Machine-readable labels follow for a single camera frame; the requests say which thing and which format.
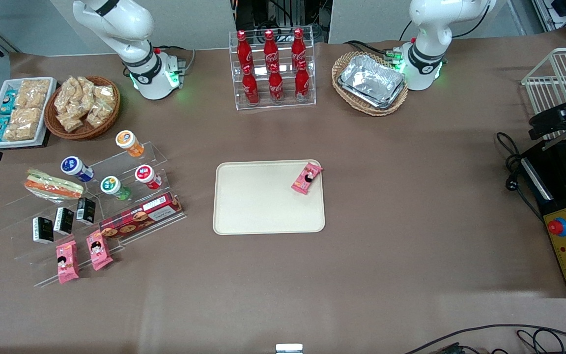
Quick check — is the triangle sandwich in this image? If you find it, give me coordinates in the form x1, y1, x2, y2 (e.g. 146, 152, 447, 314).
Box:
24, 169, 85, 203

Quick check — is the beige plastic serving tray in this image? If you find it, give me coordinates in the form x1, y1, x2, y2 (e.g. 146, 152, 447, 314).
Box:
213, 159, 326, 236

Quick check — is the aluminium foil tray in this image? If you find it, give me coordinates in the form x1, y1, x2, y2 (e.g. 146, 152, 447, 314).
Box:
340, 54, 406, 104
337, 76, 407, 110

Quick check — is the wrapped cracker pack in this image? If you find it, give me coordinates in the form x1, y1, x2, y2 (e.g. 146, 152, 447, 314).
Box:
10, 106, 44, 127
2, 121, 39, 143
17, 79, 52, 110

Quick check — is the clear bag of snacks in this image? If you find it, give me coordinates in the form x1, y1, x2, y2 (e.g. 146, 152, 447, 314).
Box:
56, 111, 85, 133
76, 76, 98, 106
94, 85, 116, 110
85, 102, 112, 128
54, 77, 81, 113

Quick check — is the blue capped drink bottle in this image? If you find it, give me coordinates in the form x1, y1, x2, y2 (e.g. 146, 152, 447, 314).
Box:
60, 156, 95, 183

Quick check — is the small black carton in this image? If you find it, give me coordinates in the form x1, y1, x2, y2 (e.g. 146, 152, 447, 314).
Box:
54, 207, 75, 235
32, 217, 55, 244
76, 197, 97, 225

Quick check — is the dark brown wicker basket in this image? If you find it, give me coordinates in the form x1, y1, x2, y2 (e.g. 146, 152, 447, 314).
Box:
44, 76, 121, 141

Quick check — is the green capped drink bottle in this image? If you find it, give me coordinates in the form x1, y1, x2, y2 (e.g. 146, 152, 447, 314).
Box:
100, 176, 132, 201

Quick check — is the pink cartoon snack pack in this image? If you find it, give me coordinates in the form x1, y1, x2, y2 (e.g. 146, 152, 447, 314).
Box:
86, 230, 114, 271
291, 163, 324, 195
56, 240, 80, 285

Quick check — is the orange capped drink bottle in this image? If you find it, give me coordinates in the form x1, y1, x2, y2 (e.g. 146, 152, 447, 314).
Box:
115, 130, 145, 158

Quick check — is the red capped drink bottle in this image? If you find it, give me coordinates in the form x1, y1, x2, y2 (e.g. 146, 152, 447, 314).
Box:
135, 165, 163, 191

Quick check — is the clear acrylic tiered shelf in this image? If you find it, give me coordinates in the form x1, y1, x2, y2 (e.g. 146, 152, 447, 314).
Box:
0, 142, 188, 289

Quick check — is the red plaid cookie box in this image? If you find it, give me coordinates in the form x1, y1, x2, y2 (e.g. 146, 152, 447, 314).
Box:
99, 192, 184, 240

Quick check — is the clear acrylic bottle rack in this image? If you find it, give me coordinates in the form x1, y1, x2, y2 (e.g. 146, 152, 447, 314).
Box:
228, 30, 317, 111

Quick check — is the red cola bottle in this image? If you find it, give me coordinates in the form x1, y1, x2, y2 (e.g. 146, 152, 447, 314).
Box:
263, 29, 280, 72
291, 28, 308, 68
294, 60, 311, 101
242, 64, 260, 105
268, 63, 285, 103
236, 30, 255, 74

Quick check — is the dark equipment rack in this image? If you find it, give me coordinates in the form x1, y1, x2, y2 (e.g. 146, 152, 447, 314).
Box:
233, 0, 334, 45

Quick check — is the light wicker basket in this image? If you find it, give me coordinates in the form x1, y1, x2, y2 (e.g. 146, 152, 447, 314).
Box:
332, 51, 410, 117

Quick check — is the brown table cover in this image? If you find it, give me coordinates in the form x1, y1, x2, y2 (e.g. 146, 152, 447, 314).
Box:
0, 27, 566, 354

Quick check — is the black fryer machine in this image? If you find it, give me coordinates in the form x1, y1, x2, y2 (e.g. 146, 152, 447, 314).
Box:
518, 138, 566, 299

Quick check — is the black right arm base cable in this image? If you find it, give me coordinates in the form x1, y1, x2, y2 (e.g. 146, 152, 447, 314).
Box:
152, 45, 197, 70

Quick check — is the black arm base cable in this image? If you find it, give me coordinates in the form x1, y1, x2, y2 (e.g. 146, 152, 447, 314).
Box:
344, 40, 401, 59
152, 45, 197, 70

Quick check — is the black left arm base cable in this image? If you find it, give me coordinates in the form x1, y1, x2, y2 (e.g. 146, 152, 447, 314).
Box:
344, 40, 401, 59

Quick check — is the black cable behind left arm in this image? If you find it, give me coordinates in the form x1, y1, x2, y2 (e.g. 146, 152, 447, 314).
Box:
452, 0, 491, 38

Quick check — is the black power cable with plug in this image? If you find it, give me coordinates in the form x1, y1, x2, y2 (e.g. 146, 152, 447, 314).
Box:
495, 132, 547, 223

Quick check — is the long black cable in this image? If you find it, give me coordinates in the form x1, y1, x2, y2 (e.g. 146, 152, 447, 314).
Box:
403, 324, 566, 354

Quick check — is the black basket handle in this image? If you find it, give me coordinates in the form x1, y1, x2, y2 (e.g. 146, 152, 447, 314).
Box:
528, 93, 566, 141

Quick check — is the white wire basket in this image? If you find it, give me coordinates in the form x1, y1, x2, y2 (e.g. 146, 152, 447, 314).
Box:
521, 47, 566, 139

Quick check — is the looped black cable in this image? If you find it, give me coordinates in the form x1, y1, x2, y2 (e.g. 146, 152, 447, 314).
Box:
516, 328, 566, 354

